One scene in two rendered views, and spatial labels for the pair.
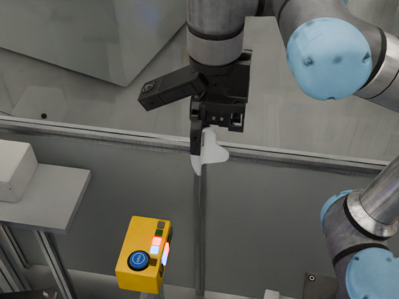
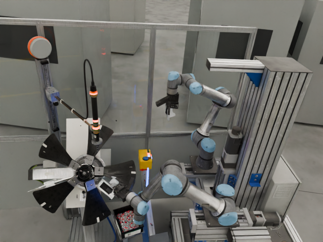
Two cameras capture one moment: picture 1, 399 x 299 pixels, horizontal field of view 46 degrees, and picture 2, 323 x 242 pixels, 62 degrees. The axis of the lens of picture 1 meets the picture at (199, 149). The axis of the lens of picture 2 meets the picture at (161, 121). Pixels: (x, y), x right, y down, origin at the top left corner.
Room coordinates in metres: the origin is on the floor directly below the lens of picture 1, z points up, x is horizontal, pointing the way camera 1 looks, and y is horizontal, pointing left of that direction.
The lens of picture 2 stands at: (-1.08, 0.64, 2.53)
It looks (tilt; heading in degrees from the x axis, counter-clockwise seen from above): 32 degrees down; 340
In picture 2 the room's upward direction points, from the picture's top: 5 degrees clockwise
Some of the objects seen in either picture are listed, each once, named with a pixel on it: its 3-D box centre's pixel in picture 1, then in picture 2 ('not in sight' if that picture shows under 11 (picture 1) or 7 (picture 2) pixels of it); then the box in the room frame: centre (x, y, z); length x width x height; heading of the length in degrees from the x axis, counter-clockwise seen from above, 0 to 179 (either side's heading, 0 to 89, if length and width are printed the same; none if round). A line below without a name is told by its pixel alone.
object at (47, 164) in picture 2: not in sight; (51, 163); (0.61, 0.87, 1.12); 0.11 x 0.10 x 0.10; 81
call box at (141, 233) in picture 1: (145, 255); (144, 159); (0.61, 0.13, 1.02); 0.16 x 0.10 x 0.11; 171
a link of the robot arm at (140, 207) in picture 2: not in sight; (140, 205); (0.02, 0.33, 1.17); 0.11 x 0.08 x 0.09; 28
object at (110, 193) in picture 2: not in sight; (107, 187); (0.40, 0.48, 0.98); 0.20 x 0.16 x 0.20; 171
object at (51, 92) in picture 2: not in sight; (52, 94); (0.95, 0.81, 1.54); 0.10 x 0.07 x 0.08; 26
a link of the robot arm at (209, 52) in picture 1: (215, 38); (171, 90); (0.54, -0.02, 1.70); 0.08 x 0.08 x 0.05
